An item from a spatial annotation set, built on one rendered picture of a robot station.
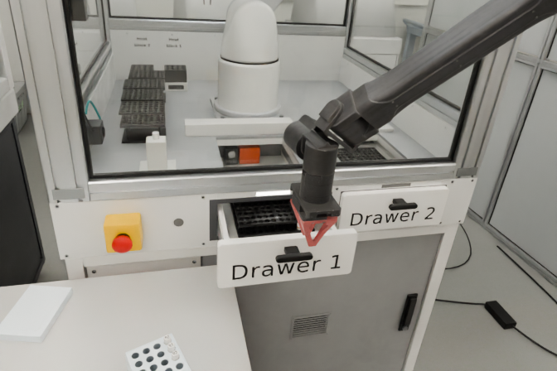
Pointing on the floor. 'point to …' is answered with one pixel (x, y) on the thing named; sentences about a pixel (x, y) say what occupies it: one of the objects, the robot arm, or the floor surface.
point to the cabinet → (325, 301)
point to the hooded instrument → (15, 194)
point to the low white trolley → (133, 322)
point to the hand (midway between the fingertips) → (309, 237)
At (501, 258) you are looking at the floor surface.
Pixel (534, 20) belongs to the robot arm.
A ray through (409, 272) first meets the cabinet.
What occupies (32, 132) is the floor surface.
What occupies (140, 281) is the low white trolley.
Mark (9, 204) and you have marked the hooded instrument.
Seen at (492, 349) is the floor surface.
